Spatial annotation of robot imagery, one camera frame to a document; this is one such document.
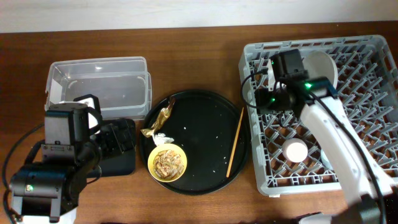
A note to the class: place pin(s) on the wooden chopstick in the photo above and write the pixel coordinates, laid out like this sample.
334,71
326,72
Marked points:
230,163

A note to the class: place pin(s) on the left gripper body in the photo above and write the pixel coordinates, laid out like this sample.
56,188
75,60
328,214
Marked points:
116,137

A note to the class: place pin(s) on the clear plastic storage bin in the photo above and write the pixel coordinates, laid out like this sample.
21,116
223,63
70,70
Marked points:
122,84

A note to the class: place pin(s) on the blue cup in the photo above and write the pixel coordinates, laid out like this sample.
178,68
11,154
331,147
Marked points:
325,160

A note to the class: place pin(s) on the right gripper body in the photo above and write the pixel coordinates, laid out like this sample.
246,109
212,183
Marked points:
265,98

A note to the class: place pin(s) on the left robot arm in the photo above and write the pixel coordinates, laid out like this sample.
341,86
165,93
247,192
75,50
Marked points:
46,188

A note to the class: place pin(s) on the pink cup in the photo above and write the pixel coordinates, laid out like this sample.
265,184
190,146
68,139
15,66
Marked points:
295,150

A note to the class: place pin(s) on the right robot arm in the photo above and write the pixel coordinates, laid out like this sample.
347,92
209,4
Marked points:
307,86

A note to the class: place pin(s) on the white tissue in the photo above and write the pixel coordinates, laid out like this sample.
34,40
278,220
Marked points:
161,138

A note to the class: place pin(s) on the round black serving tray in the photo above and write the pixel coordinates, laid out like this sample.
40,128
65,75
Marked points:
203,123

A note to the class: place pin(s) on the black rectangular tray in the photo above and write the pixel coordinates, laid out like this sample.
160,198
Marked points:
123,164

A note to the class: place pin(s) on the yellow bowl with scraps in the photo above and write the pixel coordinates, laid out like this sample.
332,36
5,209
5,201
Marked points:
167,162

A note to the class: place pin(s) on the gold foil wrapper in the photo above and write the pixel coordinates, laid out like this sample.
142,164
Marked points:
162,117

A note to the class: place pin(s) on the grey dishwasher rack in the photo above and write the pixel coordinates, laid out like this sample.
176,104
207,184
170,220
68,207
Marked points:
367,87

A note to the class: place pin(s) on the white round plate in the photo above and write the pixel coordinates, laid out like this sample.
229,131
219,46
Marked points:
319,64

